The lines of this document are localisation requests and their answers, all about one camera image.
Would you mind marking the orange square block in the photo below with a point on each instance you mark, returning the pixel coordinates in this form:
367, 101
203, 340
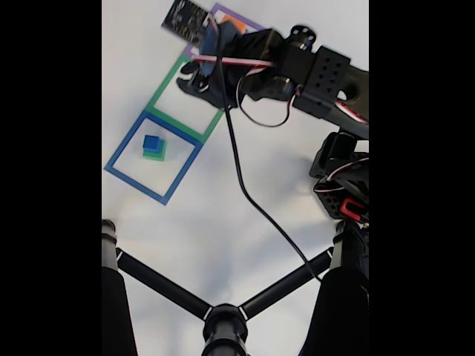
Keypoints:
237, 24

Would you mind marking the small blue cube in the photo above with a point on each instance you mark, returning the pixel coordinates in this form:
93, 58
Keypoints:
150, 142

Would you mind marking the green cube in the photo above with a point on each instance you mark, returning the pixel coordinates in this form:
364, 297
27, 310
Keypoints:
159, 154

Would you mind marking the red clamp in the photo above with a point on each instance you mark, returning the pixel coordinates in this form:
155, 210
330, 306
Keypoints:
350, 207

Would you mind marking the black tripod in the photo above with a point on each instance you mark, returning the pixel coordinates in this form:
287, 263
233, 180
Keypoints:
224, 330

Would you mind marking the purple square frame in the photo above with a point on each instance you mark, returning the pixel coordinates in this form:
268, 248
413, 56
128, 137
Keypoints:
252, 23

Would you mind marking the green square frame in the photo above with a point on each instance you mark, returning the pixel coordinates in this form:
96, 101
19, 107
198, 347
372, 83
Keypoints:
178, 124

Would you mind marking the circuit board camera, blue mount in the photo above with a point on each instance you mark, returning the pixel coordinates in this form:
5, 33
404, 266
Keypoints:
187, 20

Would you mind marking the blue square frame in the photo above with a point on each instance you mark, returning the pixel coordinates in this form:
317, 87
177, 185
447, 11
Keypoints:
137, 183

